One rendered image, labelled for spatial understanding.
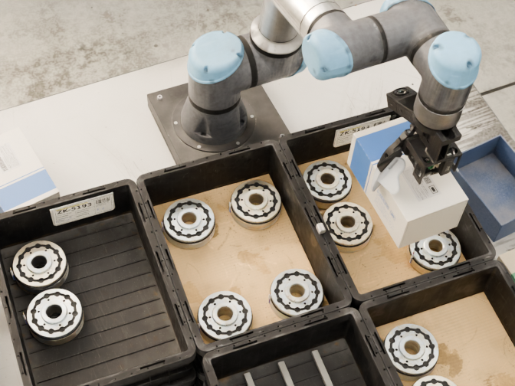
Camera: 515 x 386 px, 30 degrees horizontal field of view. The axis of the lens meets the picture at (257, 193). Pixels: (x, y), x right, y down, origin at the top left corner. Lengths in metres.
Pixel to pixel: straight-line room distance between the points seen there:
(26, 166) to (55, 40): 1.35
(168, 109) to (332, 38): 0.86
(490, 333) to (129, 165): 0.87
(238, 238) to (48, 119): 0.60
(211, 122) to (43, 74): 1.29
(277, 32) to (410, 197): 0.53
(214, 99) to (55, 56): 1.37
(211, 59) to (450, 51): 0.72
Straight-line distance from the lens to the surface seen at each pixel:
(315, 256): 1.86
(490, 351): 1.88
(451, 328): 1.88
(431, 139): 1.54
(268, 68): 2.06
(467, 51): 1.42
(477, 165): 2.26
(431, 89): 1.45
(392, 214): 1.66
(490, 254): 1.86
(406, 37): 1.46
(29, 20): 3.48
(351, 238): 1.91
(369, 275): 1.91
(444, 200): 1.66
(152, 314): 1.84
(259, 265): 1.89
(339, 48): 1.42
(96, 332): 1.83
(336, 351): 1.82
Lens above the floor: 2.48
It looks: 56 degrees down
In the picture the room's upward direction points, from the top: 5 degrees clockwise
